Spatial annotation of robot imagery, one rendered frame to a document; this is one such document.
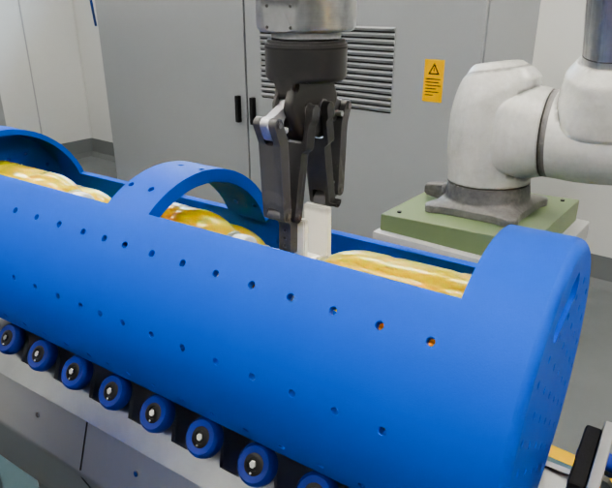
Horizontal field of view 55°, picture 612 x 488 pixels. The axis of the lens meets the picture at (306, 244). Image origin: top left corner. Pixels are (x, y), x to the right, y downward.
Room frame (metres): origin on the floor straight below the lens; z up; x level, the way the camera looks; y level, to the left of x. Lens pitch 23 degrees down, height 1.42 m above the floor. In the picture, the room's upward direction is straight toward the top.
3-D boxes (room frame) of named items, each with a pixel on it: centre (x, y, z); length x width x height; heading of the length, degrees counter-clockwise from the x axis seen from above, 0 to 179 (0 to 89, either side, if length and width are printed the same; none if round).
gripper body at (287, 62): (0.56, 0.00, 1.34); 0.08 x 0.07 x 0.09; 146
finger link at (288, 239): (0.53, 0.02, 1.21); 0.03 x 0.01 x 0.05; 146
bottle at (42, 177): (0.82, 0.39, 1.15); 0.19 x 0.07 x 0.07; 56
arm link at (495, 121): (1.09, -0.36, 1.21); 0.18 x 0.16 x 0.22; 55
